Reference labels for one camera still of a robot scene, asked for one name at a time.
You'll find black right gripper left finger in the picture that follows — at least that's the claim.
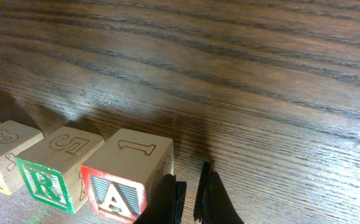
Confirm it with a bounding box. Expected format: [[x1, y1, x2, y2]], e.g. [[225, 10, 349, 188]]
[[134, 174, 187, 224]]

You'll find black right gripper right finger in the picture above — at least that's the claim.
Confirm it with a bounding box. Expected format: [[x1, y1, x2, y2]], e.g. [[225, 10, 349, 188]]
[[193, 161, 244, 224]]

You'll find red A block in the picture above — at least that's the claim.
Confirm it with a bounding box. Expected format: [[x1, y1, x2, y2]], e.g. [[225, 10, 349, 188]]
[[80, 128, 174, 223]]

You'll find green R block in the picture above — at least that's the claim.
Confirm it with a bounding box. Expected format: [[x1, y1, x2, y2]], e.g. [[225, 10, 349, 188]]
[[15, 126, 105, 214]]

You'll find yellow C block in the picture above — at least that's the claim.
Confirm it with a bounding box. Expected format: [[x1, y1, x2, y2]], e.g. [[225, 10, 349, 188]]
[[0, 120, 44, 195]]

